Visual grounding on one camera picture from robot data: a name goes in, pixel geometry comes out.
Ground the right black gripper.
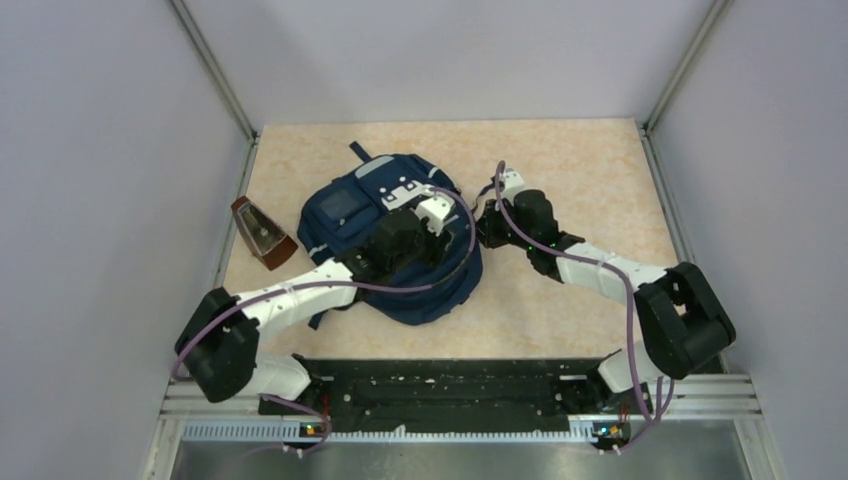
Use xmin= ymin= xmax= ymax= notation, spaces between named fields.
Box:
xmin=471 ymin=196 xmax=536 ymax=251

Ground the navy blue backpack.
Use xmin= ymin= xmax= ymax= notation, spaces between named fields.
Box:
xmin=297 ymin=142 xmax=483 ymax=326

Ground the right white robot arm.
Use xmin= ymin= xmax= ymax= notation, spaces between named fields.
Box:
xmin=477 ymin=189 xmax=737 ymax=412

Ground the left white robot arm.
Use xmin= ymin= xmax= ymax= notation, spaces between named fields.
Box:
xmin=175 ymin=210 xmax=455 ymax=414

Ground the brown wedge stand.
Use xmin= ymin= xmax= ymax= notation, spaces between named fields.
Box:
xmin=231 ymin=196 xmax=299 ymax=271

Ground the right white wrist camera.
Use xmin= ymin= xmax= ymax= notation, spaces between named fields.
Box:
xmin=494 ymin=168 xmax=526 ymax=203

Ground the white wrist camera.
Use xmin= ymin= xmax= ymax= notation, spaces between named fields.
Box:
xmin=414 ymin=192 xmax=455 ymax=236
xmin=494 ymin=168 xmax=526 ymax=203

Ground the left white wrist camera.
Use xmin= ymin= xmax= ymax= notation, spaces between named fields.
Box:
xmin=414 ymin=192 xmax=455 ymax=236

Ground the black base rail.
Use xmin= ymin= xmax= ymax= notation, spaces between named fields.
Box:
xmin=296 ymin=359 xmax=640 ymax=434

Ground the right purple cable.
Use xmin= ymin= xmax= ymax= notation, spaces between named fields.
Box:
xmin=492 ymin=161 xmax=676 ymax=458

